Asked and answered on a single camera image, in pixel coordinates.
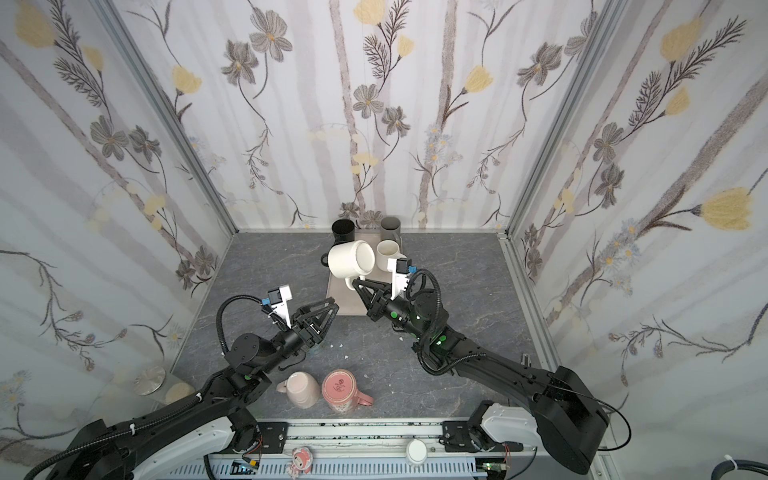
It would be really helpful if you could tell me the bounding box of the cream white mug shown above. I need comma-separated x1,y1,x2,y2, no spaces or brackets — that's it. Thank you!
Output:
327,240,376,290

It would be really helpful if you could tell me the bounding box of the light pink mug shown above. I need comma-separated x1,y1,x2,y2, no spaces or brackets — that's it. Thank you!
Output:
276,371,321,409

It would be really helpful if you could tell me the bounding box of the dark pink mug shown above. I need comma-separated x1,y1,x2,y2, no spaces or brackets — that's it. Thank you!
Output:
321,369,374,414

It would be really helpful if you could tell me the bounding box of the beige rectangular tray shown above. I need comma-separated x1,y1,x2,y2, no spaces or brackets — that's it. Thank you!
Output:
326,231,392,317

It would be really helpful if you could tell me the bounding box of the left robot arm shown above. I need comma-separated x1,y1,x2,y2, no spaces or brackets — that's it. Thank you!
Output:
25,295,338,479

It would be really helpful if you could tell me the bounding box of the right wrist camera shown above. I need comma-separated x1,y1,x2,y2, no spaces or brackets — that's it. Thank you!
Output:
387,255,417,300

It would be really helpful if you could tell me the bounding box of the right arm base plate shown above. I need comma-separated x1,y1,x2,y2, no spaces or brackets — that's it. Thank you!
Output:
439,420,481,453

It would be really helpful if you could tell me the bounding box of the grey ceramic mug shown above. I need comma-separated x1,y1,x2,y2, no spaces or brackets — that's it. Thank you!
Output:
379,216,402,245

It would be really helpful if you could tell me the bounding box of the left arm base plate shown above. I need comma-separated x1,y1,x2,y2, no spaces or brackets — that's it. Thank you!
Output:
256,422,289,454

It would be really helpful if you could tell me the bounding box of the white round knob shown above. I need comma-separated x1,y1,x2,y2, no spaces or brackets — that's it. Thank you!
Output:
405,438,429,467

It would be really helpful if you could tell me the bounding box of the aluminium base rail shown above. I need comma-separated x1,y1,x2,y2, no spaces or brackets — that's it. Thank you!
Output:
110,416,610,480

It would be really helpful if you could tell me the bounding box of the pink toy figure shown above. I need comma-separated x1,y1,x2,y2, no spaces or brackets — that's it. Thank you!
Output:
287,446,313,479

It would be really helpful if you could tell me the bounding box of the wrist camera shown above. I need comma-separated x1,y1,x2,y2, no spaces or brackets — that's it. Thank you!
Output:
387,255,417,300
262,285,292,331

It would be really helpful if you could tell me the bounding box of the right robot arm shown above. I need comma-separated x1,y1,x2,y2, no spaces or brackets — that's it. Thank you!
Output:
347,267,620,474

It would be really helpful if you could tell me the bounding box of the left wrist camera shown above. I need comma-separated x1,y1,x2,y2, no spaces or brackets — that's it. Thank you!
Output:
262,285,292,331

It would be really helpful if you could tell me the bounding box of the white ribbed mug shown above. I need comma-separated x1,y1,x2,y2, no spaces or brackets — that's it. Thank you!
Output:
376,239,403,272

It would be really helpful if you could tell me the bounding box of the black cable loop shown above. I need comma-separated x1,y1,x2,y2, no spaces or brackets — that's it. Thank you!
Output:
710,457,768,480

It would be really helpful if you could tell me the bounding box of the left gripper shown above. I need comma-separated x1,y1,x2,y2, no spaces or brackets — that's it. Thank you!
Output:
256,297,333,377

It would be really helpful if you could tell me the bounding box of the black and white mug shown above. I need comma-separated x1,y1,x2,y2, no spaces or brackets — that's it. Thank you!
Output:
331,218,356,246

